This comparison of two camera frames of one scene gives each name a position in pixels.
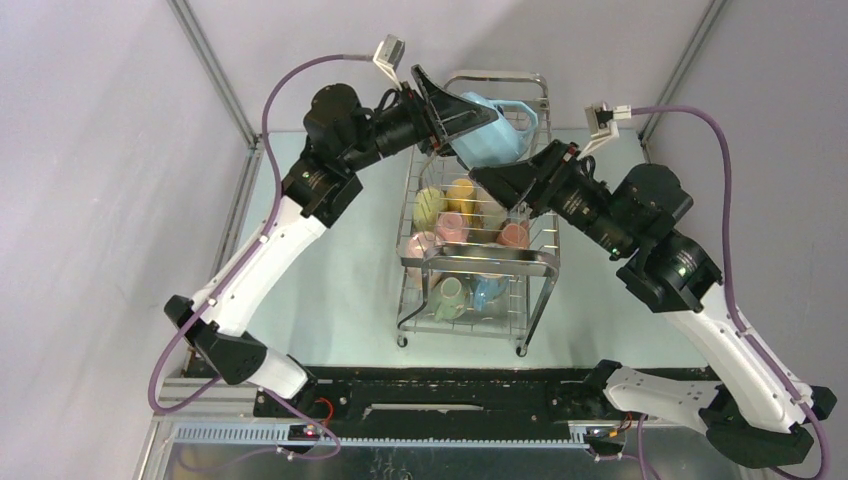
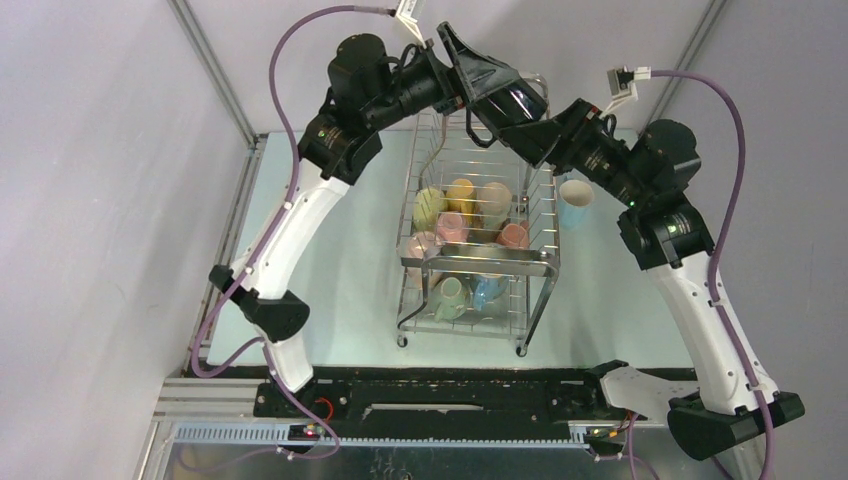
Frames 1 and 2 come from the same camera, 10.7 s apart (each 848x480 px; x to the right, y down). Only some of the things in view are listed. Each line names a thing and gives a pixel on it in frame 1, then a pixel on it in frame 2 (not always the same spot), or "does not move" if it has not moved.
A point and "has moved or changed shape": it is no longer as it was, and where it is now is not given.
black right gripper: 538,185 → 556,142
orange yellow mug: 461,196 does not move
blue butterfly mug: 488,287 does not move
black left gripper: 438,117 → 480,75
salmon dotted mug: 514,235 does not move
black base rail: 460,397 does not move
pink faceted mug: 452,226 does not move
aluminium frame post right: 673,84 does not move
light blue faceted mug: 501,142 has moved or changed shape
